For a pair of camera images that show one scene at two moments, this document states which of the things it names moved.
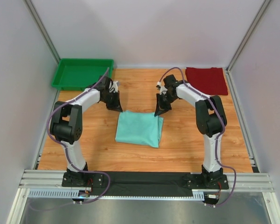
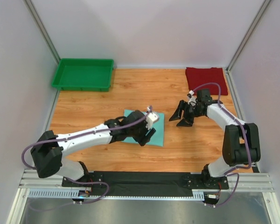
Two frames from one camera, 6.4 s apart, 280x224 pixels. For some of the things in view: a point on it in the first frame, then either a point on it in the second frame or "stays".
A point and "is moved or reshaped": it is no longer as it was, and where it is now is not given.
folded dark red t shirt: x=212 y=80 stays
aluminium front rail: x=246 y=182 stays
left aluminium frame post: x=29 y=5 stays
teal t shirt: x=138 y=128 is moved or reshaped
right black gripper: x=160 y=108 -> x=185 y=122
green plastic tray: x=80 y=74 stays
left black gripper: x=116 y=106 -> x=142 y=139
